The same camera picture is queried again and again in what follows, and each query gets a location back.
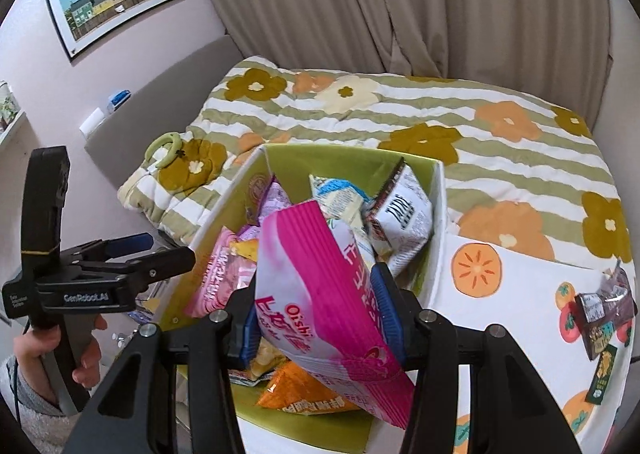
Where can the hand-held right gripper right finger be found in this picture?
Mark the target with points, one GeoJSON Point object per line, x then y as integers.
{"type": "Point", "coordinates": [382, 294]}

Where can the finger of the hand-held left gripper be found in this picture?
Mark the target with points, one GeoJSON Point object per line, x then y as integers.
{"type": "Point", "coordinates": [160, 261]}
{"type": "Point", "coordinates": [127, 243]}

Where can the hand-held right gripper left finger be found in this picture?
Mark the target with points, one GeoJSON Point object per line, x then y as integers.
{"type": "Point", "coordinates": [247, 341]}

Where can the light pink snack packet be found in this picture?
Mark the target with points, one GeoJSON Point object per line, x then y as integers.
{"type": "Point", "coordinates": [215, 279]}

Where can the orange snack packet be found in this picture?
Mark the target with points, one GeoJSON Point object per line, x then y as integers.
{"type": "Point", "coordinates": [295, 391]}

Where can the magenta snack packet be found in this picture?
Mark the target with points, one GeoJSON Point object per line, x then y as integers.
{"type": "Point", "coordinates": [310, 284]}

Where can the small yellow snack packet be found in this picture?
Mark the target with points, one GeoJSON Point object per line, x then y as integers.
{"type": "Point", "coordinates": [245, 250]}

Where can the purple snack packet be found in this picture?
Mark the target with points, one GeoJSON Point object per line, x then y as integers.
{"type": "Point", "coordinates": [274, 201]}

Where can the green cardboard box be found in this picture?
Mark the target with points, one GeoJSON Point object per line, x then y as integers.
{"type": "Point", "coordinates": [325, 161]}

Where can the person's left forearm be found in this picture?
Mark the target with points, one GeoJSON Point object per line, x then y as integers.
{"type": "Point", "coordinates": [30, 419]}

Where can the person's left hand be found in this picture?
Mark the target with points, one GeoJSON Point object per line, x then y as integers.
{"type": "Point", "coordinates": [92, 349]}

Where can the small white box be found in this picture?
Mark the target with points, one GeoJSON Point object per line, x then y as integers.
{"type": "Point", "coordinates": [92, 121]}

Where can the potted plant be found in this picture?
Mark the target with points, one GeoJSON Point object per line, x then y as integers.
{"type": "Point", "coordinates": [7, 106]}

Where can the small blue object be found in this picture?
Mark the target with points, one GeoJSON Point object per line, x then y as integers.
{"type": "Point", "coordinates": [120, 98]}

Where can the grey headboard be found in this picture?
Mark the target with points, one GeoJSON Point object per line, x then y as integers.
{"type": "Point", "coordinates": [165, 83]}

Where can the floral striped blanket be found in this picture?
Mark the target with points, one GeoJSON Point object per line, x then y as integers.
{"type": "Point", "coordinates": [400, 103]}

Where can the brown snack packet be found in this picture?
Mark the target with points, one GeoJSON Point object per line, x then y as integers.
{"type": "Point", "coordinates": [607, 301]}

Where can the small green snack packet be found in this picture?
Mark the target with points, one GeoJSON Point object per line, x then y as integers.
{"type": "Point", "coordinates": [602, 376]}

